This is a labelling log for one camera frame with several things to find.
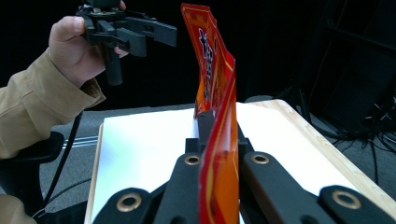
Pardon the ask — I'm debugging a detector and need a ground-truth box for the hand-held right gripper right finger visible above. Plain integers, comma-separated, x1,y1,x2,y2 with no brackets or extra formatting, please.
236,123,255,157

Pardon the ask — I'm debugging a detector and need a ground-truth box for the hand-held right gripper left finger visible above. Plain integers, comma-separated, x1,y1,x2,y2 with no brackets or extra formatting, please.
185,109,217,156

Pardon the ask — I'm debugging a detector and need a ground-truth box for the orange seasoning packet red header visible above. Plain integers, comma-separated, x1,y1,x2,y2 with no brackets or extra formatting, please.
180,3,241,224

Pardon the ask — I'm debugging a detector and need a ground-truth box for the white table mat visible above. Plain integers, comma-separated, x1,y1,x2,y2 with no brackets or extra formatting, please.
92,102,359,224

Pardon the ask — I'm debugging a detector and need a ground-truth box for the black tripod stand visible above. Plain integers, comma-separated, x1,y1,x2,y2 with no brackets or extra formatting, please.
275,83,314,124

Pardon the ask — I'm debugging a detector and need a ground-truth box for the black chair armrest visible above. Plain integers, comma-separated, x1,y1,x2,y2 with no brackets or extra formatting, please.
0,131,65,217

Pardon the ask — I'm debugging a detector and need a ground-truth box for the aluminium frame rail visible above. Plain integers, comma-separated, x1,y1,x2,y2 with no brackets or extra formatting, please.
63,134,100,149

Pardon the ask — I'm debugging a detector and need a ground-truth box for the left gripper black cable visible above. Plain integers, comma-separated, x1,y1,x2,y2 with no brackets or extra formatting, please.
32,110,85,218

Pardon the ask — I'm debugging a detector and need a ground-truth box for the bundle of black floor cables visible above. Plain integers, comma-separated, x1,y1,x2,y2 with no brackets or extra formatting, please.
311,99,396,166

